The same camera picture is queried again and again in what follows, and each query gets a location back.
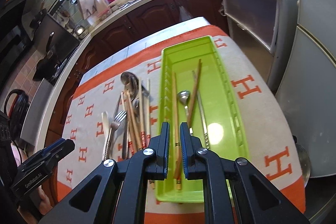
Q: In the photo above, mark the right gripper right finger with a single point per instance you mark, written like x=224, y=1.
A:
x=234, y=191

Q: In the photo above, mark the person left hand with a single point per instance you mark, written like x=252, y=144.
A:
x=44, y=207

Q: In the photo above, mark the white ceramic soup spoon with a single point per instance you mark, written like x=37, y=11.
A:
x=105, y=127

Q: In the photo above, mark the grey refrigerator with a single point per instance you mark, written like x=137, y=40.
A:
x=307, y=91

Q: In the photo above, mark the steel chopstick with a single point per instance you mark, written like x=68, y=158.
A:
x=197, y=95

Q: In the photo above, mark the small steel teaspoon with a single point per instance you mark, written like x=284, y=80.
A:
x=183, y=97

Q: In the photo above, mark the green plastic utensil tray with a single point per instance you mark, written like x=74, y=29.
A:
x=224, y=122

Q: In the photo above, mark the steel fork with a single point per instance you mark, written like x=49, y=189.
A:
x=112, y=128

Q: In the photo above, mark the large steel soup spoon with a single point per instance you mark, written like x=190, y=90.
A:
x=131, y=85

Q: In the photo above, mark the grey storage cabinet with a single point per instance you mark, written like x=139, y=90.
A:
x=264, y=30

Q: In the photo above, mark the steel tablespoon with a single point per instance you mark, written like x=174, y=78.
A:
x=135, y=104

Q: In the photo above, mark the black rice cooker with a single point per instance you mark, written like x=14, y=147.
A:
x=18, y=112

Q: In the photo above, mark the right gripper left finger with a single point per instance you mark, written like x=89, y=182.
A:
x=115, y=192

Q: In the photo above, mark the steel pot lid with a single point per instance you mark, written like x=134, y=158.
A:
x=305, y=163

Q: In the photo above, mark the orange white H-pattern cloth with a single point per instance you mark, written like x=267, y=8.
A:
x=271, y=146

